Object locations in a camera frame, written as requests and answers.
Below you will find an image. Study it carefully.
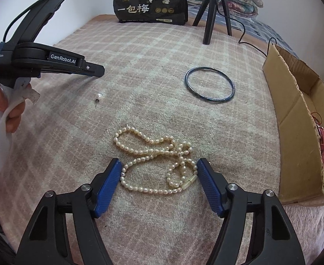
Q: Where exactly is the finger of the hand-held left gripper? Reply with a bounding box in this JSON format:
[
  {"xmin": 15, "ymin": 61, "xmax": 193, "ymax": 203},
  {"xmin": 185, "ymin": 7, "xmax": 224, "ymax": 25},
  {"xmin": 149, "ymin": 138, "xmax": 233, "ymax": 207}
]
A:
[{"xmin": 39, "ymin": 58, "xmax": 105, "ymax": 78}]

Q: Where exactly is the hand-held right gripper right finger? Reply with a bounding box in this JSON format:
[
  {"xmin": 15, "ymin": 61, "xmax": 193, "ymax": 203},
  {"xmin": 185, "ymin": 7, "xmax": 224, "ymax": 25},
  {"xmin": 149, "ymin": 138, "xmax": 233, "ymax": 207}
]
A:
[{"xmin": 196, "ymin": 158, "xmax": 306, "ymax": 265}]

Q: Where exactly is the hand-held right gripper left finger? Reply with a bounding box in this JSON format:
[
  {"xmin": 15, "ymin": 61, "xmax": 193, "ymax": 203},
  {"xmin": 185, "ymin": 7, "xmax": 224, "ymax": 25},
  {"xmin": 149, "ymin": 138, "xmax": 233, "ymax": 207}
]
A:
[{"xmin": 14, "ymin": 158, "xmax": 122, "ymax": 265}]

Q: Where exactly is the white pearl necklace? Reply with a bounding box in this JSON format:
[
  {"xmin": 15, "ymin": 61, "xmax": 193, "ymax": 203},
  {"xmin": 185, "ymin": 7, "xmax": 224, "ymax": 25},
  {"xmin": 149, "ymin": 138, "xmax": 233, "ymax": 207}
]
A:
[{"xmin": 114, "ymin": 125, "xmax": 199, "ymax": 196}]

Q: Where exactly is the brown cardboard box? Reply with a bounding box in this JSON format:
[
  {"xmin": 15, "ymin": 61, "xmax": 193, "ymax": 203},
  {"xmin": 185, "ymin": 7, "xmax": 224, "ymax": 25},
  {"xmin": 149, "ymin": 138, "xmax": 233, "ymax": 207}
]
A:
[{"xmin": 262, "ymin": 44, "xmax": 324, "ymax": 206}]

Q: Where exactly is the person's left hand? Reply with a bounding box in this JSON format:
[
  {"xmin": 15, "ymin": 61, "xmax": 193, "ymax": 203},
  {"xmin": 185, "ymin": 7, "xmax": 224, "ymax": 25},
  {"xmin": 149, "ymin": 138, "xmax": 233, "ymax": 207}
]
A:
[{"xmin": 0, "ymin": 83, "xmax": 25, "ymax": 136}]

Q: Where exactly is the black printed bag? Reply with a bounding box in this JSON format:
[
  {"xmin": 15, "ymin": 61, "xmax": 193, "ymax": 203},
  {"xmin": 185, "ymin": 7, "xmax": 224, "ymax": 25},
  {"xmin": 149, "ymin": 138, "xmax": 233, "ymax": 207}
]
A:
[{"xmin": 114, "ymin": 0, "xmax": 189, "ymax": 26}]

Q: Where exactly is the dark thin bangle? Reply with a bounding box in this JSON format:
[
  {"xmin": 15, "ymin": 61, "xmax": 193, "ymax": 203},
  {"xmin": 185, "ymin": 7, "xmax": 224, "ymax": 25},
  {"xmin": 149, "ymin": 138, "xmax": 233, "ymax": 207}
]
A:
[{"xmin": 185, "ymin": 66, "xmax": 235, "ymax": 102}]

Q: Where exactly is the blue patterned bed sheet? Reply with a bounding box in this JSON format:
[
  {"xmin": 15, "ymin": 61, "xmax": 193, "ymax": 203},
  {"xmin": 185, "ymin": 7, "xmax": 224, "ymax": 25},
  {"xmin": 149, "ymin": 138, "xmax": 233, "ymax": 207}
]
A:
[{"xmin": 188, "ymin": 4, "xmax": 298, "ymax": 58}]

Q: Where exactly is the black ring light cable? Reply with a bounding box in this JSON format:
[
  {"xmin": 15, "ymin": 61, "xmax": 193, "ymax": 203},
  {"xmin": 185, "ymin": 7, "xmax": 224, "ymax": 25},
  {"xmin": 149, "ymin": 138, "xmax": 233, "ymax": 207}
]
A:
[{"xmin": 205, "ymin": 0, "xmax": 278, "ymax": 58}]

